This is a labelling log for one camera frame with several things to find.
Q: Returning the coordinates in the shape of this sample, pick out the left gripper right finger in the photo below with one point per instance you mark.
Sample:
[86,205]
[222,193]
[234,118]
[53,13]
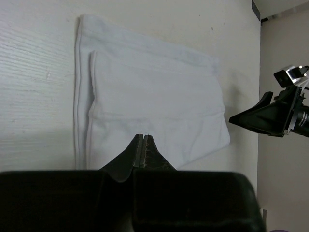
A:
[167,200]

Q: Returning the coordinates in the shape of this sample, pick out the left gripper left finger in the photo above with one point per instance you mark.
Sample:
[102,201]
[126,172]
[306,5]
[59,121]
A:
[68,201]

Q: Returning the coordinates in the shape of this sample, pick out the white skirt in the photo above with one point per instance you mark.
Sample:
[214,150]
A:
[128,83]

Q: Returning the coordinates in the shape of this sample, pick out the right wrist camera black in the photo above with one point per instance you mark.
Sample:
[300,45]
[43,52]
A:
[291,75]

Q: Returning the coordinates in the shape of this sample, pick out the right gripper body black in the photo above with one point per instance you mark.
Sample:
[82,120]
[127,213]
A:
[297,119]

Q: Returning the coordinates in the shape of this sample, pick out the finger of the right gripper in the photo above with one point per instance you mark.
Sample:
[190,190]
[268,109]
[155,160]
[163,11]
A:
[265,100]
[271,120]

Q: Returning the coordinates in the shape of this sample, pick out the blue label sticker right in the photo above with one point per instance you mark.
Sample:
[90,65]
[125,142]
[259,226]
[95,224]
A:
[255,10]

